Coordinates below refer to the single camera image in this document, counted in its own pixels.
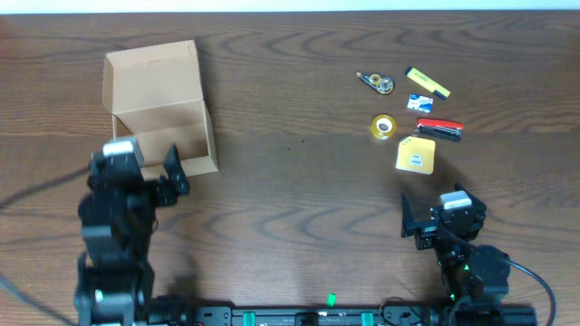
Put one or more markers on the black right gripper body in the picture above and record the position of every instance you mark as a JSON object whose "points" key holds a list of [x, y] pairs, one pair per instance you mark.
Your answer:
{"points": [[426, 229]]}

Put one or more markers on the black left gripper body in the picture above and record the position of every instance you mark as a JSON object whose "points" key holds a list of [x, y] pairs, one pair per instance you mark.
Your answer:
{"points": [[151, 186]]}

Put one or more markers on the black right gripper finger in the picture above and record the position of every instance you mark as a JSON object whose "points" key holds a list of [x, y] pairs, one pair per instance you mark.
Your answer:
{"points": [[407, 220], [474, 200]]}

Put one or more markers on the yellow sticky note pad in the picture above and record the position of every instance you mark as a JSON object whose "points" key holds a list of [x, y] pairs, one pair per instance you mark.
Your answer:
{"points": [[416, 154]]}

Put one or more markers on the brown cardboard box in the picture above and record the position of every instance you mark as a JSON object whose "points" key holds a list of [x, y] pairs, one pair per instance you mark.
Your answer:
{"points": [[155, 94]]}

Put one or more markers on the red black stapler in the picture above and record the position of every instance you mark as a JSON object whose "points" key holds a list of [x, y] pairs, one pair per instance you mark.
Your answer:
{"points": [[443, 129]]}

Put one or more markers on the yellow adhesive tape roll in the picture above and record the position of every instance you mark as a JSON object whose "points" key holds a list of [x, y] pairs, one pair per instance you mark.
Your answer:
{"points": [[383, 127]]}

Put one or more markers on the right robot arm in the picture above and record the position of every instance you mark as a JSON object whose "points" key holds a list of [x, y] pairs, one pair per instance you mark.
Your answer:
{"points": [[479, 273]]}

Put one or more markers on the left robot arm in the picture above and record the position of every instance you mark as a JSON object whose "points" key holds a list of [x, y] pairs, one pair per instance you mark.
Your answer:
{"points": [[118, 216]]}

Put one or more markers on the small green clip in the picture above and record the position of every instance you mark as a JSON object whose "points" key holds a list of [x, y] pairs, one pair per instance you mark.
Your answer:
{"points": [[331, 300]]}

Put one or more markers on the small blue white staples box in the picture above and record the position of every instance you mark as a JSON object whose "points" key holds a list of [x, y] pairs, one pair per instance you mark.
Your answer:
{"points": [[419, 103]]}

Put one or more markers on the yellow highlighter pen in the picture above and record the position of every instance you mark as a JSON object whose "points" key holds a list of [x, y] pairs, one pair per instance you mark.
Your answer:
{"points": [[427, 83]]}

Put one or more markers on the correction tape dispenser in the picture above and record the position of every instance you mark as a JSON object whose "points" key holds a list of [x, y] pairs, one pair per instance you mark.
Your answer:
{"points": [[382, 84]]}

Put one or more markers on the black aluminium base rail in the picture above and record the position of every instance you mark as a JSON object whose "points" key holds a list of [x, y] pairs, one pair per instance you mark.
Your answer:
{"points": [[387, 315]]}

